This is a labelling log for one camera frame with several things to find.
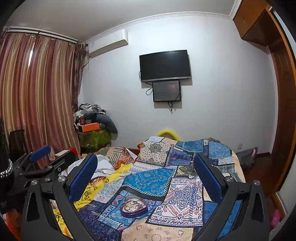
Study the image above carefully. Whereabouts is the striped pillow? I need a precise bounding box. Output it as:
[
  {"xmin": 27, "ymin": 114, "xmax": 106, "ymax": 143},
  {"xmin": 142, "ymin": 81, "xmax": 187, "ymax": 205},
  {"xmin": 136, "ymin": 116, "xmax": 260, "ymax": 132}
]
[{"xmin": 95, "ymin": 146, "xmax": 137, "ymax": 168}]

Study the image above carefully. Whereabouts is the brown wooden door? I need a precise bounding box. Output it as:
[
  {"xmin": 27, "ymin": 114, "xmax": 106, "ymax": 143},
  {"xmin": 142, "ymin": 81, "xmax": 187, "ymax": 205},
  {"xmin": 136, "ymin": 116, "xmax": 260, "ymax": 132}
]
[{"xmin": 269, "ymin": 40, "xmax": 295, "ymax": 193}]

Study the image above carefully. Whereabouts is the yellow cloth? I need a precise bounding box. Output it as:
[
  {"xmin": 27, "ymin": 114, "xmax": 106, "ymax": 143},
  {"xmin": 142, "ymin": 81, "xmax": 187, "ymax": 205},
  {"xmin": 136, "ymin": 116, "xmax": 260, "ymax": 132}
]
[{"xmin": 51, "ymin": 164, "xmax": 132, "ymax": 238}]

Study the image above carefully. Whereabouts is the dark bag on floor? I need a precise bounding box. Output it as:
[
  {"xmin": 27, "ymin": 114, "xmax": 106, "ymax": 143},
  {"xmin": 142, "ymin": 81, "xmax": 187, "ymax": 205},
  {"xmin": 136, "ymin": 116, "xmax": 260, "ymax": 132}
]
[{"xmin": 236, "ymin": 147, "xmax": 257, "ymax": 171}]

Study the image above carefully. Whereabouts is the orange box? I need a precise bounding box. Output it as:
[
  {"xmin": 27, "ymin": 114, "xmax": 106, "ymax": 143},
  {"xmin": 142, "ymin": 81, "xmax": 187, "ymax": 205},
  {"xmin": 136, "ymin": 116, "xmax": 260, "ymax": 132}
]
[{"xmin": 78, "ymin": 123, "xmax": 100, "ymax": 133}]

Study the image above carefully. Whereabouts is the pile of clothes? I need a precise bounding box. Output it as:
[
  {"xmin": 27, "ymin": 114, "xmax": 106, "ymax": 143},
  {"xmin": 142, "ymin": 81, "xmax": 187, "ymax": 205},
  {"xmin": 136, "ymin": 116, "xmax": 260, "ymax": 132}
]
[{"xmin": 73, "ymin": 103, "xmax": 118, "ymax": 135}]

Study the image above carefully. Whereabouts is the brown wooden wardrobe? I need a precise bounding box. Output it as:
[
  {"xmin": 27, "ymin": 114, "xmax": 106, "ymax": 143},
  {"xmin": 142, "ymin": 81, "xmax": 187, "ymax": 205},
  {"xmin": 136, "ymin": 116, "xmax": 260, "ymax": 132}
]
[{"xmin": 233, "ymin": 0, "xmax": 281, "ymax": 46}]

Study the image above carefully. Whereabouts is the red gold braided bracelet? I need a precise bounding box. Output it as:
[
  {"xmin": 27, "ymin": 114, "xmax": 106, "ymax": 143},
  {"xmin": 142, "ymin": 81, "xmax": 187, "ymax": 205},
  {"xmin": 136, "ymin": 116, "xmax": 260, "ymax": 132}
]
[{"xmin": 123, "ymin": 199, "xmax": 144, "ymax": 211}]

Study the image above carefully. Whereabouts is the purple heart-shaped jewelry box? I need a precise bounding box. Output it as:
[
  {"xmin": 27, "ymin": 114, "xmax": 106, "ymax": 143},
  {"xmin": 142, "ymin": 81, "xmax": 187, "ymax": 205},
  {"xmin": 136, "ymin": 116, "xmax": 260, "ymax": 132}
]
[{"xmin": 120, "ymin": 195, "xmax": 148, "ymax": 218}]

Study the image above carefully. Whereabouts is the white cloth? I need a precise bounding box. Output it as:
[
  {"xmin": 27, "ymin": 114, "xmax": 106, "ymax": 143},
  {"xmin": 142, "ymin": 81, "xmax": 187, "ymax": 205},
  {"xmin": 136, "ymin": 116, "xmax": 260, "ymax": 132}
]
[{"xmin": 61, "ymin": 155, "xmax": 115, "ymax": 179}]

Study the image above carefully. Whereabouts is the striped brown curtain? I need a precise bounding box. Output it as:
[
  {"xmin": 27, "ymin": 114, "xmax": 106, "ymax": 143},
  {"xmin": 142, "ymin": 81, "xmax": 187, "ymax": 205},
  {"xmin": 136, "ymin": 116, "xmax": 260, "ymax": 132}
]
[{"xmin": 1, "ymin": 30, "xmax": 86, "ymax": 168}]

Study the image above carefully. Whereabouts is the red white box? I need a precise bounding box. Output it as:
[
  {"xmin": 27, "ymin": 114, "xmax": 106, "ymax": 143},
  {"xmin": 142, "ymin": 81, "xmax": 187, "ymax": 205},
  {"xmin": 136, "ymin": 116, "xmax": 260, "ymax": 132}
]
[{"xmin": 55, "ymin": 147, "xmax": 78, "ymax": 159}]

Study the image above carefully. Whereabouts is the small black wall monitor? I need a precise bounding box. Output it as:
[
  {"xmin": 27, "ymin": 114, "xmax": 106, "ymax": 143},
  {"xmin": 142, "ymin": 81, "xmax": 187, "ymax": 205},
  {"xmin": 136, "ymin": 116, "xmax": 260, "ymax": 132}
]
[{"xmin": 152, "ymin": 81, "xmax": 181, "ymax": 102}]

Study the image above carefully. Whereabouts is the black white beaded bracelet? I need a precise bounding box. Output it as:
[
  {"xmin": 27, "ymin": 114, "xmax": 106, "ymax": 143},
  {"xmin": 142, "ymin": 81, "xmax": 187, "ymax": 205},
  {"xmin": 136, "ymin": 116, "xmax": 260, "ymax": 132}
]
[{"xmin": 0, "ymin": 158, "xmax": 14, "ymax": 179}]

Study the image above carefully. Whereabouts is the large black wall television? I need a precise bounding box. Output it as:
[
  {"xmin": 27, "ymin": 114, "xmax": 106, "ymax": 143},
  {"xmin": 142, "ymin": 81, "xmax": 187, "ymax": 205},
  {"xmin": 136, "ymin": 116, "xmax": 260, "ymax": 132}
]
[{"xmin": 139, "ymin": 50, "xmax": 191, "ymax": 82}]

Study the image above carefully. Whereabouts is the green patterned cover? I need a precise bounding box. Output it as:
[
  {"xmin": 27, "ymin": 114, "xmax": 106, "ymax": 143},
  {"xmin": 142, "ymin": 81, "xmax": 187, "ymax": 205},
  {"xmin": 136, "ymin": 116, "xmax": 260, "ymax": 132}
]
[{"xmin": 78, "ymin": 130, "xmax": 111, "ymax": 149}]

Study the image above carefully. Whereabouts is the white wall air conditioner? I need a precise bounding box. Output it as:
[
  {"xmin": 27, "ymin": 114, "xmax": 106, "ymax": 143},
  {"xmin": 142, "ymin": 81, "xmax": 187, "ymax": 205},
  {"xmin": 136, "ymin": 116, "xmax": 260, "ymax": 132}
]
[{"xmin": 88, "ymin": 29, "xmax": 128, "ymax": 58}]

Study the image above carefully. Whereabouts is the blue patchwork bedspread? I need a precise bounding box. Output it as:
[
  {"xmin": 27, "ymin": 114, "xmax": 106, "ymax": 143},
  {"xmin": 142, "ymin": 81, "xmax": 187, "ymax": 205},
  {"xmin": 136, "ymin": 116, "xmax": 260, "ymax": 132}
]
[{"xmin": 79, "ymin": 138, "xmax": 245, "ymax": 240}]

